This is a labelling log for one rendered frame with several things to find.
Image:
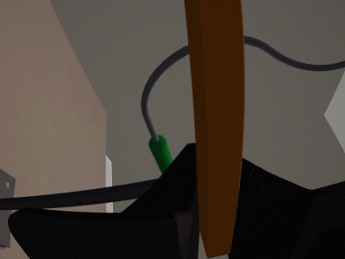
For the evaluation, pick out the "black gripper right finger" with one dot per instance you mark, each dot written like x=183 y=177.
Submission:
x=277 y=219

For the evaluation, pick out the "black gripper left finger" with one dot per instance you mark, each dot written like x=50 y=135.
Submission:
x=161 y=224

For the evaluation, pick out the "orange handle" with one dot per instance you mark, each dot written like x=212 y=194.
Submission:
x=217 y=61

